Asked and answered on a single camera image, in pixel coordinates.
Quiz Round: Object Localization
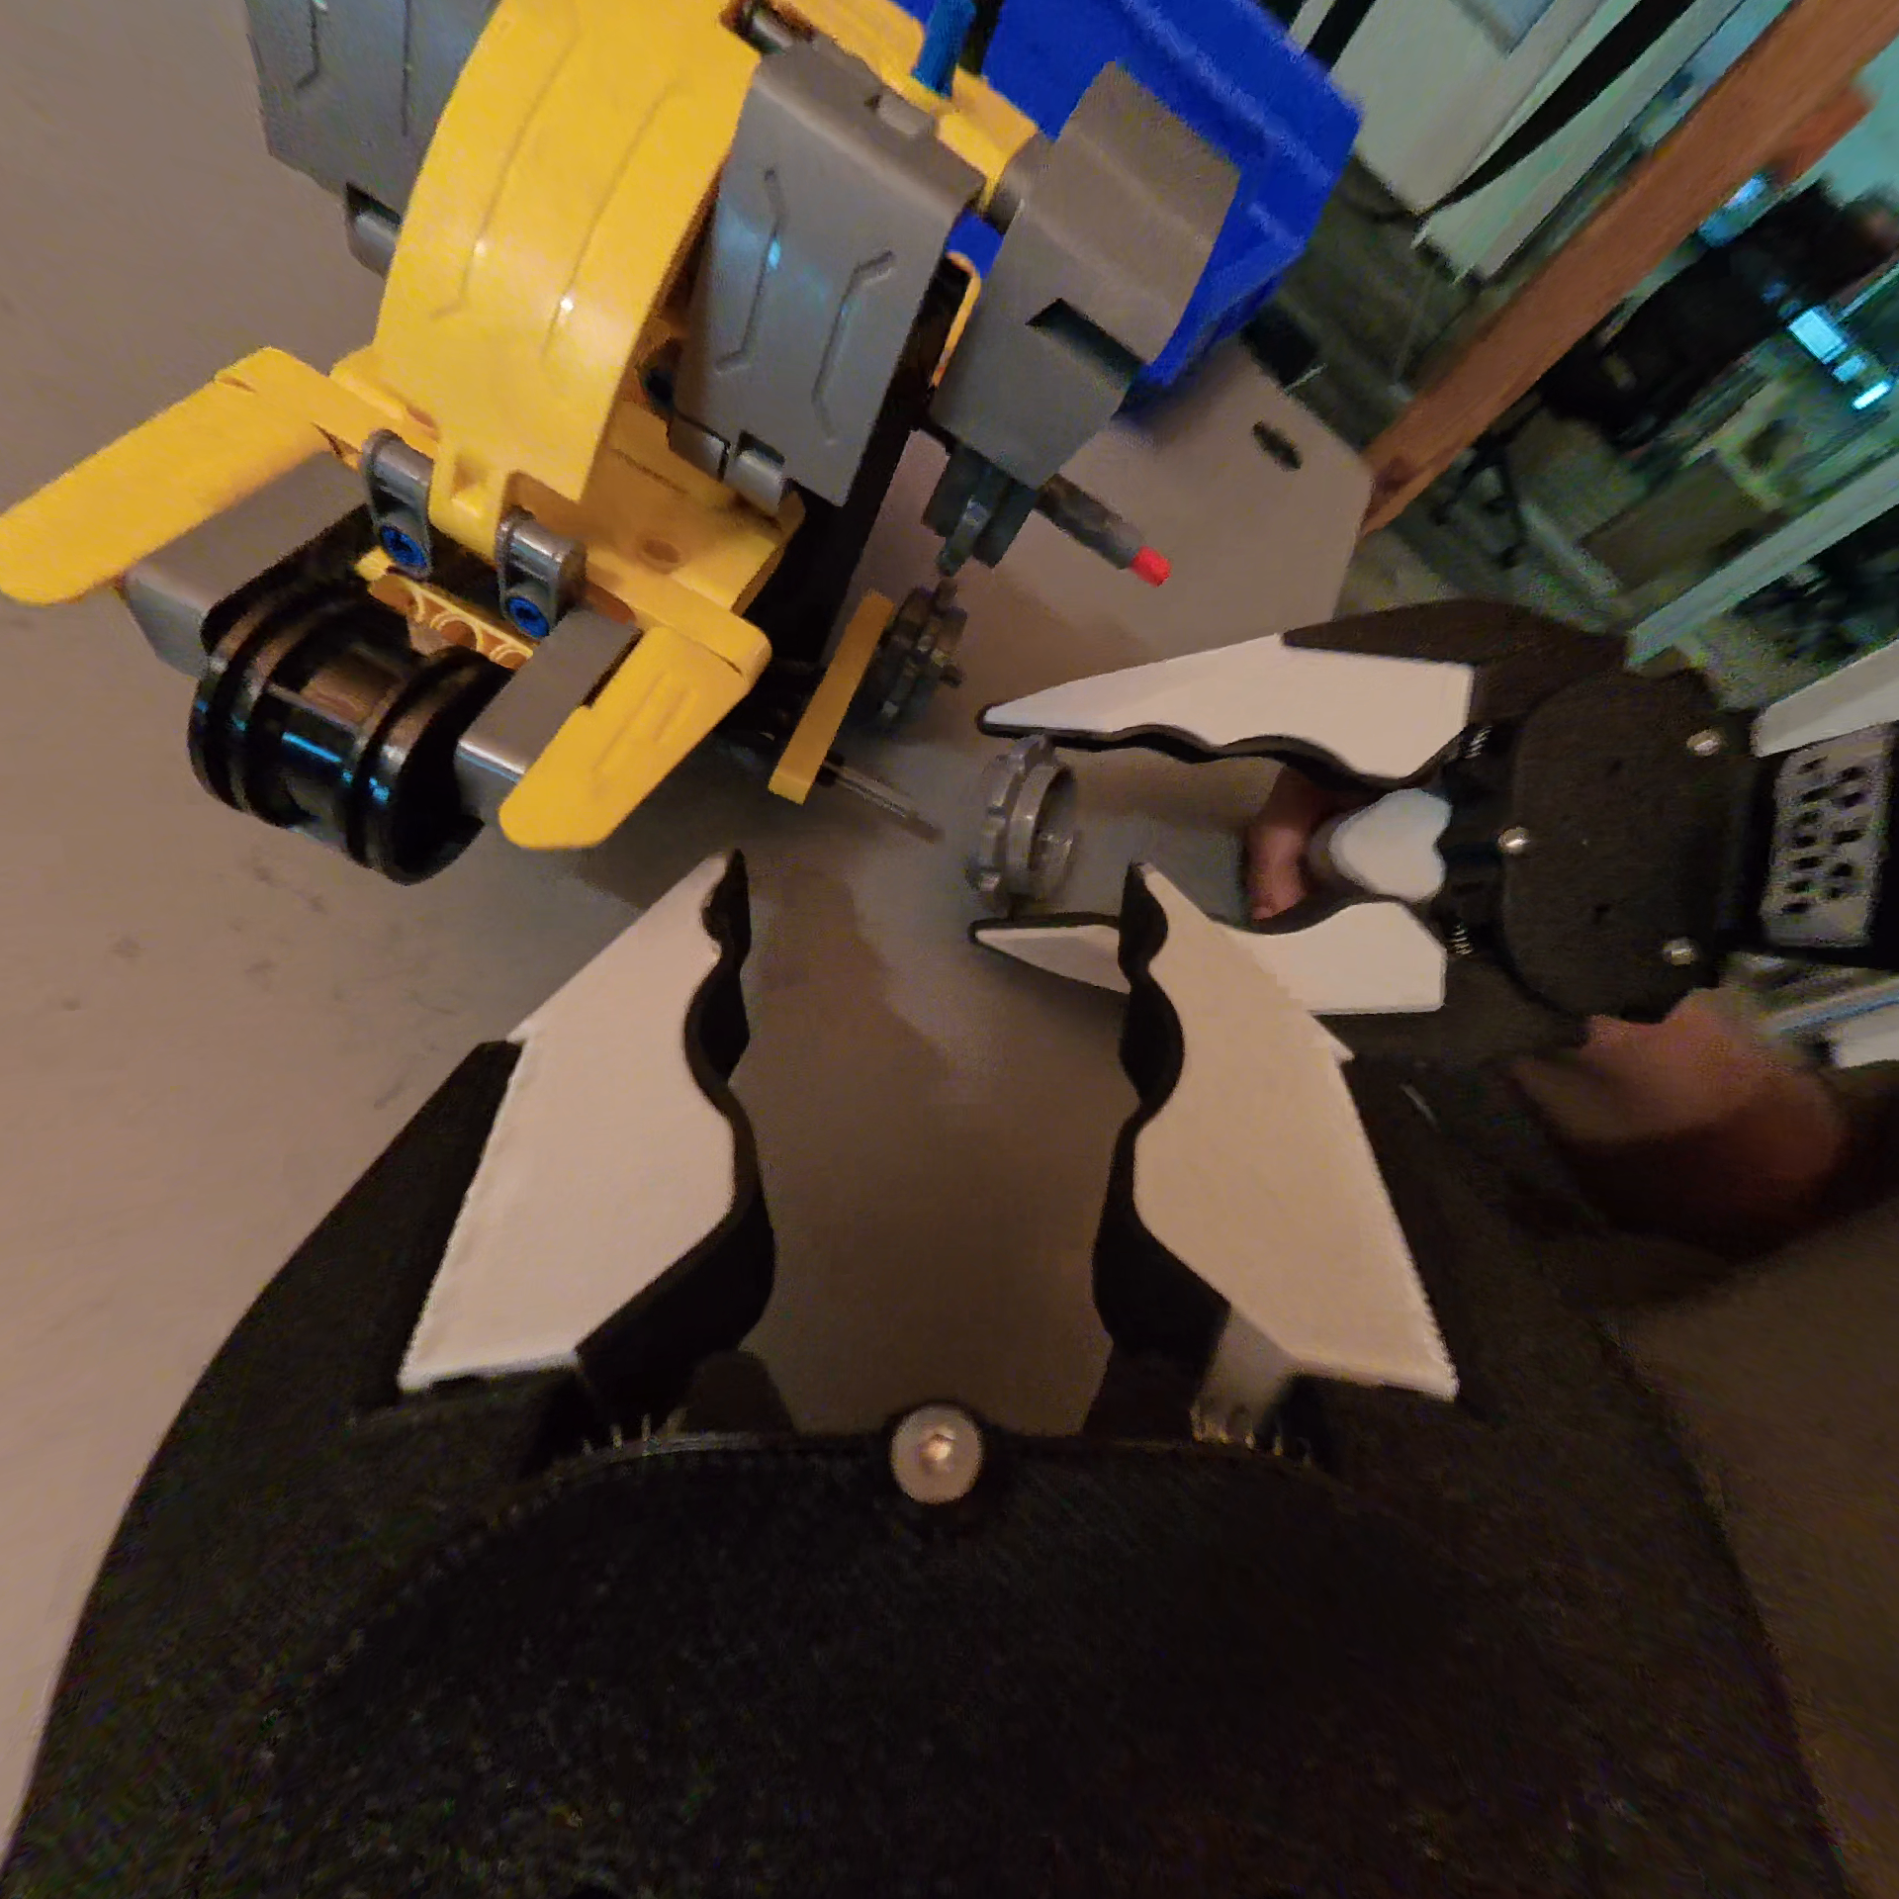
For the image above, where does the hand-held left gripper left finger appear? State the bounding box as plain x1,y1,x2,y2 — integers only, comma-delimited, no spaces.
395,850,779,1398

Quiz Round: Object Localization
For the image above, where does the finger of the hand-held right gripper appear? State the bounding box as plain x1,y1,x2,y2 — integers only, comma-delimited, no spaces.
976,631,1485,789
968,893,1454,1026

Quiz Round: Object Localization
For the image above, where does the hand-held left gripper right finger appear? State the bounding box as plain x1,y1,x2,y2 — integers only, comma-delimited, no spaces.
1090,864,1463,1441

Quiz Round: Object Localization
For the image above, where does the grey toy gear wheel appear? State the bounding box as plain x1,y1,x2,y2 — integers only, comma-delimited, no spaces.
964,737,1075,912
862,583,964,737

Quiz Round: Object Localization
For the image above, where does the yellow toy brick vehicle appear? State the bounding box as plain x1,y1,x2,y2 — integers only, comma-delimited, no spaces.
0,0,1248,890

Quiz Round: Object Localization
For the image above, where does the person's right hand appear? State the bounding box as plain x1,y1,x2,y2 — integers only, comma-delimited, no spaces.
1244,772,1855,1255

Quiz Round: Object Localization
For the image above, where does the blue plastic bin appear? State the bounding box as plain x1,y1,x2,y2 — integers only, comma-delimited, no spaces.
898,0,1363,440

